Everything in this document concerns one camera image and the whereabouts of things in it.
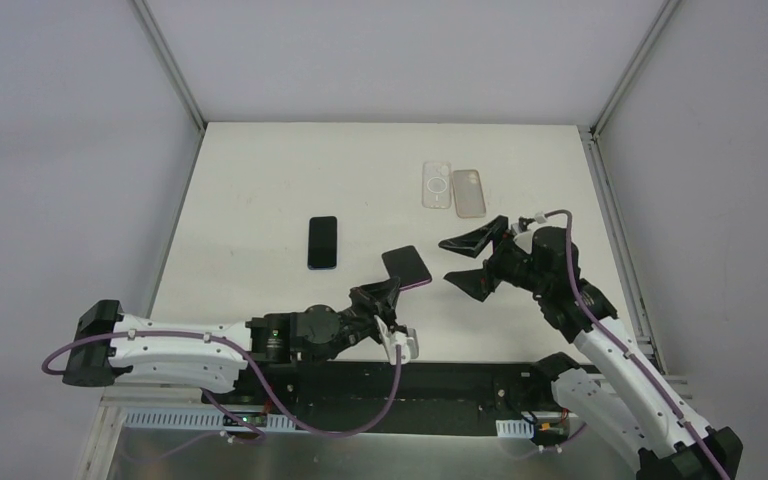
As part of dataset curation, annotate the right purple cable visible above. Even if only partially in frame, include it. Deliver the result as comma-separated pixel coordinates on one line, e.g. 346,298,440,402
532,209,733,480

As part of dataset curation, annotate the left white slotted cable duct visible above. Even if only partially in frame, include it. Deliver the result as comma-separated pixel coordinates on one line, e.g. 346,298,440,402
123,408,297,433

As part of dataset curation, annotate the left aluminium frame rail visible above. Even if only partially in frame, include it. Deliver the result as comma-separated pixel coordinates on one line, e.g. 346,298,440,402
75,1,207,479

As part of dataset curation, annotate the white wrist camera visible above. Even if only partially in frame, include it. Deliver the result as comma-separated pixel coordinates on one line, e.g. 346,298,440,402
376,318,419,366
509,212,547,248

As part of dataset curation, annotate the right white slotted cable duct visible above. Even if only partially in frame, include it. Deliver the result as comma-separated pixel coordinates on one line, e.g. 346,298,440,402
495,419,535,439

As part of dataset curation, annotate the beige pink phone case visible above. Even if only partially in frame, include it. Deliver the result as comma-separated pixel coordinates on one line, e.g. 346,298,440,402
452,169,486,219

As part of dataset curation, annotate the black phone with pink edge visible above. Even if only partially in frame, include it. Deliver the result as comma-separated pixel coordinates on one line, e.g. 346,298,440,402
381,245,433,291

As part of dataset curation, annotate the white slotted cable duct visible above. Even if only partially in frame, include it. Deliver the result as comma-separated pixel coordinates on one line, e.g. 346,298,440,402
495,419,535,439
123,408,297,433

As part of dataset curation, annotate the right aluminium frame rail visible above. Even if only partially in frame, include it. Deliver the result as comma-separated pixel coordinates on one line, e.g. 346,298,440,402
578,0,684,374

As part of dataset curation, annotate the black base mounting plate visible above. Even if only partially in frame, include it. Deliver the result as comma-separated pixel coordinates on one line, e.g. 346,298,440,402
201,361,574,437

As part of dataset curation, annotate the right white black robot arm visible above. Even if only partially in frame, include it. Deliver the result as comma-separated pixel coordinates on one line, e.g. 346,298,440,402
438,211,743,479

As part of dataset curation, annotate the shiny metal front panel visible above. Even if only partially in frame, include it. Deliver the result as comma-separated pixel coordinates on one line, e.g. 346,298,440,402
108,428,635,479

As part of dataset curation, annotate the clear transparent phone case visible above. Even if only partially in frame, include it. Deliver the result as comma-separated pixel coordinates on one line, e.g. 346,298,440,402
421,161,452,209

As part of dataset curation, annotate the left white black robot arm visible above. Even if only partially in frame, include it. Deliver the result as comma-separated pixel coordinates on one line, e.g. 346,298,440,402
42,278,419,405

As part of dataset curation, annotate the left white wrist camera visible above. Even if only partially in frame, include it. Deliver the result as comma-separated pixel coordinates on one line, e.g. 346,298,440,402
376,318,419,366

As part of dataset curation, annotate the left green circuit board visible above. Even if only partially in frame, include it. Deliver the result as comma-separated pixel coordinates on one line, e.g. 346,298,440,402
222,411,269,429

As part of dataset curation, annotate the purple cable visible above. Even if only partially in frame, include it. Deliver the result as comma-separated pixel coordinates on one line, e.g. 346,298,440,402
532,209,733,480
41,331,405,440

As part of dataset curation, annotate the aluminium frame rail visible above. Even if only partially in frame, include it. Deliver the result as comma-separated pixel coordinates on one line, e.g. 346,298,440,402
578,0,684,374
75,1,207,479

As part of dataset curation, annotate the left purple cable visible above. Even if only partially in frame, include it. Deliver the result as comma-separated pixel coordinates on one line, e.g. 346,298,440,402
41,331,405,440

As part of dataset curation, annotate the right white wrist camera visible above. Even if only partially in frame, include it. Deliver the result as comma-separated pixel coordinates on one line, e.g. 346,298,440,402
509,212,547,248

